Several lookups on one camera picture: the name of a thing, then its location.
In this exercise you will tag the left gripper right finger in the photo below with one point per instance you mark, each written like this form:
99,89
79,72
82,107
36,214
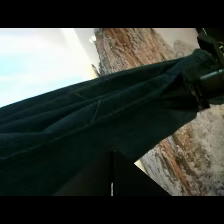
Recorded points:
133,181

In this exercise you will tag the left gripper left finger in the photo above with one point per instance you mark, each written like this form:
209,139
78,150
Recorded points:
95,180

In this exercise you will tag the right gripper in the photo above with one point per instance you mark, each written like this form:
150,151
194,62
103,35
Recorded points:
213,90

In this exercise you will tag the dark blue jeans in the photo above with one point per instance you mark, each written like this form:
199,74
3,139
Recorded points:
83,126

